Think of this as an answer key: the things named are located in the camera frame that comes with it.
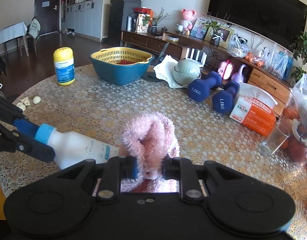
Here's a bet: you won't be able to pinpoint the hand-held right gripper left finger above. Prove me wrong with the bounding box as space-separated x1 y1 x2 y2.
56 156 139 203

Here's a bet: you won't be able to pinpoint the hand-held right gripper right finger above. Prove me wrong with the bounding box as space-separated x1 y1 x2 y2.
163 156 244 202

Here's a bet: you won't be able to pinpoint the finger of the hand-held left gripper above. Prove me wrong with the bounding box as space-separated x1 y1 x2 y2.
0 120 56 163
0 94 41 140

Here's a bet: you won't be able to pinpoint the pink towel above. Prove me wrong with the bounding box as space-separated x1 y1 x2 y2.
118 112 180 193

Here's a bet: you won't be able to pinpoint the white bottle with blue cap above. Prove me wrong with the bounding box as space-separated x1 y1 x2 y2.
35 124 120 171

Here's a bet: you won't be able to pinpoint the yellow capped white bottle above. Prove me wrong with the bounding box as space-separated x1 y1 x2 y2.
53 47 76 86

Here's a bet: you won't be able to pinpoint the blue dumbbell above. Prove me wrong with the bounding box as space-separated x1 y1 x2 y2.
212 81 240 113
188 71 222 102

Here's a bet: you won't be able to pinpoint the blue basin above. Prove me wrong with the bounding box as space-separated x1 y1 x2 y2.
90 52 155 86

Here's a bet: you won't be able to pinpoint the table with white cloth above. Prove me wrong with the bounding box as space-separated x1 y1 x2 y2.
0 22 28 56

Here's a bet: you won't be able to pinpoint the green lidded ceramic bowl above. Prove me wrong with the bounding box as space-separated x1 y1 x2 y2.
173 59 201 86

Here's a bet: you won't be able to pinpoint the wooden chair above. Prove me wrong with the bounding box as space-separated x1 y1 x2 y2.
23 16 41 47

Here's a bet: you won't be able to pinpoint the white cloth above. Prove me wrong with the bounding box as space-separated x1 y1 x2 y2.
153 55 192 89

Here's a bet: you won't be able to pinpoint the orange and white tissue box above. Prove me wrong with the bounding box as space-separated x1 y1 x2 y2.
230 82 278 137

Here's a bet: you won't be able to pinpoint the clear drinking glass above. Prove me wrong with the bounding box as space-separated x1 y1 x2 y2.
260 122 291 157

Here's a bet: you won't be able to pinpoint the yellow strainer basket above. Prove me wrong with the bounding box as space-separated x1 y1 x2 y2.
90 47 154 65

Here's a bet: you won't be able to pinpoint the white slotted rack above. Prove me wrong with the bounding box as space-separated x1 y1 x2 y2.
185 48 207 67

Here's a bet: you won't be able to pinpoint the pink kettlebell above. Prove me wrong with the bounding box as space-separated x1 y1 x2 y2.
231 64 248 83

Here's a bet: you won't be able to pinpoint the dark wooden door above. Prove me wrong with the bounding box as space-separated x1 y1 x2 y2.
35 0 62 36

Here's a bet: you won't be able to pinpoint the grey storage cabinets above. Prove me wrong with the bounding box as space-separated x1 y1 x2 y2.
65 0 110 42

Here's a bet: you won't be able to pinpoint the wooden television cabinet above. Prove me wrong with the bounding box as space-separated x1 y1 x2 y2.
121 30 294 117

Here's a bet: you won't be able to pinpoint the clear container of oranges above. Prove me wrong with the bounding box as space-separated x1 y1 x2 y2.
278 87 307 167

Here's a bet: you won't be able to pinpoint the small potted plant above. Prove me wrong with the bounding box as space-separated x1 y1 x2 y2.
201 12 230 46

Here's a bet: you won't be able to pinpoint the bag of small oranges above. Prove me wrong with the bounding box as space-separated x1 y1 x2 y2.
245 51 265 67

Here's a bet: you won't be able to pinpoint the crumpled clear plastic bag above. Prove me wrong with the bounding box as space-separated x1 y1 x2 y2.
227 35 249 58

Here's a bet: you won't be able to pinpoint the vase with dry twigs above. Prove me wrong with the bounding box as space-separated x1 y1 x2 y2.
148 9 169 34

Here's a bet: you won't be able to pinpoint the pastel picture card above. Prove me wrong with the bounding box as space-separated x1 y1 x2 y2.
190 19 208 39

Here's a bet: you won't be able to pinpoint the black tall cabinet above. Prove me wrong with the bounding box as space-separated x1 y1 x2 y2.
110 0 142 47

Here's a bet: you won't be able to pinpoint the printed food box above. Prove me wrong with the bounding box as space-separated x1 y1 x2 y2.
136 14 151 33

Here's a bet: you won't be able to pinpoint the pink bear figurine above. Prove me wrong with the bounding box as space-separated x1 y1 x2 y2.
181 9 196 35

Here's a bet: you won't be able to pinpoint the plastic bag with blue box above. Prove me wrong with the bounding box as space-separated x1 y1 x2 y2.
258 44 294 79

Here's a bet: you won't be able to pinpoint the large leafy houseplant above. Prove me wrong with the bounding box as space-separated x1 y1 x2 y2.
290 11 307 81

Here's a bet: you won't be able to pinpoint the black television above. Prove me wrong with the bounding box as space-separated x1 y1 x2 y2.
207 0 307 49

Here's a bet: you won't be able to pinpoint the cream photo frame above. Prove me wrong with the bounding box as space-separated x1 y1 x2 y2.
205 26 234 49

